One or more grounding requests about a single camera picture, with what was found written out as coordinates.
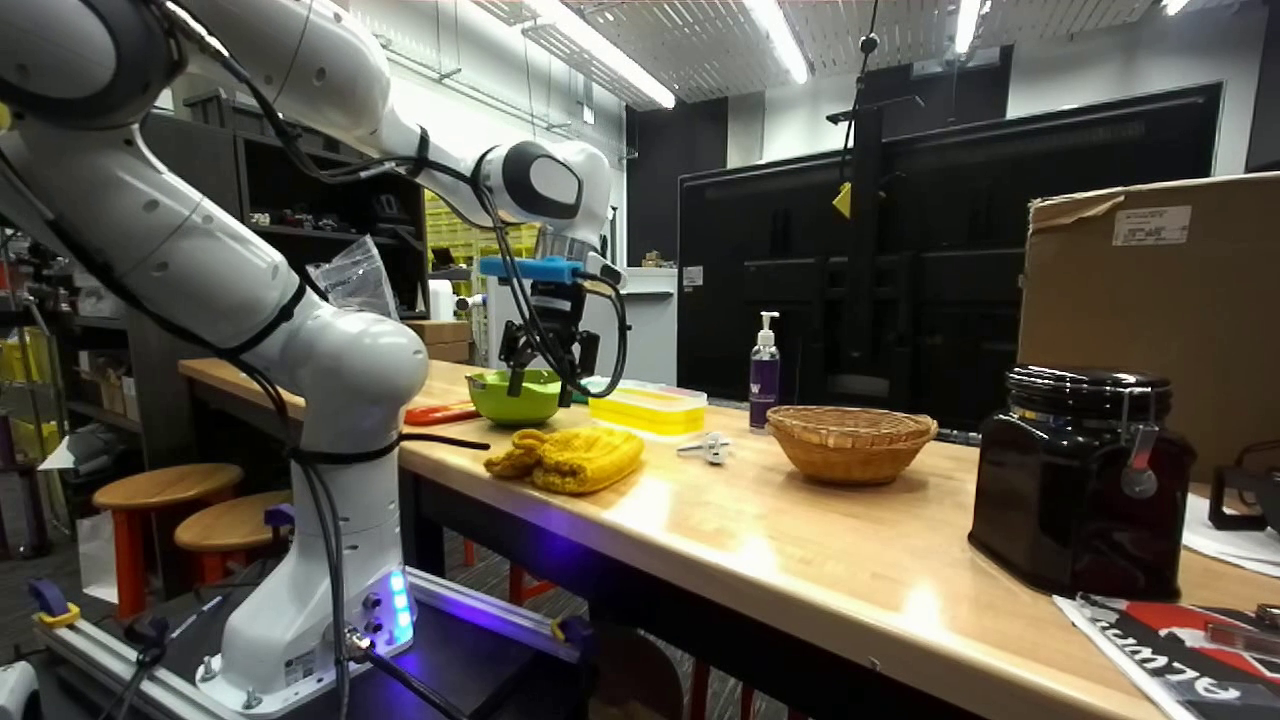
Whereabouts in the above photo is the dark storage shelf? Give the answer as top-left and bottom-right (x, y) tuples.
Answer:
(3, 117), (422, 465)

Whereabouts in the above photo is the green plastic bowl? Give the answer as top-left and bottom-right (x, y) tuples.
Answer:
(466, 368), (561, 427)

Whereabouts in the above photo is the purple soap pump bottle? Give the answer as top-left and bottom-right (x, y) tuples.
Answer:
(748, 307), (778, 427)

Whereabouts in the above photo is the red black magazine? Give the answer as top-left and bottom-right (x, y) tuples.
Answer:
(1057, 598), (1280, 720)

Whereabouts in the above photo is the yellow translucent container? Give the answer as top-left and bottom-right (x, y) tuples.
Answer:
(588, 379), (709, 436)

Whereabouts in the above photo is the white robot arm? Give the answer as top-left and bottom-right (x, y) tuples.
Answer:
(0, 0), (614, 716)

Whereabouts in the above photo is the large cardboard box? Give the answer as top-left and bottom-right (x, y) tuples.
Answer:
(1014, 172), (1280, 479)

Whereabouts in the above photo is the grey cabinet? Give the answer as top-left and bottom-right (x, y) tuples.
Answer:
(481, 262), (676, 383)

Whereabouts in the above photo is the round wooden stool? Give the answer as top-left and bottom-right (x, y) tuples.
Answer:
(92, 465), (245, 622)
(170, 492), (291, 589)

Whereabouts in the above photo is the small clear plastic piece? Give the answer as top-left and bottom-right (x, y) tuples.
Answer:
(676, 432), (731, 467)

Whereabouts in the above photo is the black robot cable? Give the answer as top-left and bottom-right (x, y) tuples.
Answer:
(0, 0), (363, 720)

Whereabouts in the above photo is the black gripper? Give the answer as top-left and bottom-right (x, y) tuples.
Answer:
(498, 281), (598, 408)

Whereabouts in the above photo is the red flat lid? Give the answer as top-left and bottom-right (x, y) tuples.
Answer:
(404, 405), (481, 427)

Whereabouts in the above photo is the black glass jar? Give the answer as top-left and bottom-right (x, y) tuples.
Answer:
(966, 365), (1196, 599)

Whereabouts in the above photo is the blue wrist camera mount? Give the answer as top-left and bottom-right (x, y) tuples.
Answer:
(481, 257), (582, 286)

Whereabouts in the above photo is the yellow knitted cloth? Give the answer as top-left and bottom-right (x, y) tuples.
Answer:
(483, 427), (645, 498)

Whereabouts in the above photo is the woven wicker basket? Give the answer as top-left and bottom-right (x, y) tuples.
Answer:
(768, 405), (935, 486)

